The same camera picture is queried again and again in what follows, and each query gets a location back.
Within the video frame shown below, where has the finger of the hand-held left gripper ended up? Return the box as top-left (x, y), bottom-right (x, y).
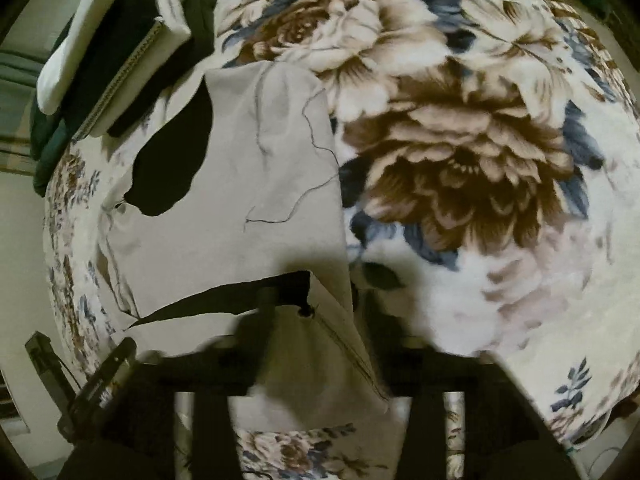
top-left (70, 336), bottom-right (138, 423)
top-left (25, 331), bottom-right (76, 443)

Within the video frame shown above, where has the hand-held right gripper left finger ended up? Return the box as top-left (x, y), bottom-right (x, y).
top-left (60, 282), bottom-right (280, 480)

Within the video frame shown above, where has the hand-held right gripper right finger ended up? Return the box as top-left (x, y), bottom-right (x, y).
top-left (360, 287), bottom-right (582, 480)

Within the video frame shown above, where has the beige garment with black lining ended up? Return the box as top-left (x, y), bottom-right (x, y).
top-left (97, 62), bottom-right (391, 433)

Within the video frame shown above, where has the floral fleece blanket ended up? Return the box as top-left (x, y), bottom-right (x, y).
top-left (42, 0), bottom-right (640, 480)

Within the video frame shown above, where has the dark green folded cloth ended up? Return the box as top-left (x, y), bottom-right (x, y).
top-left (29, 22), bottom-right (77, 197)

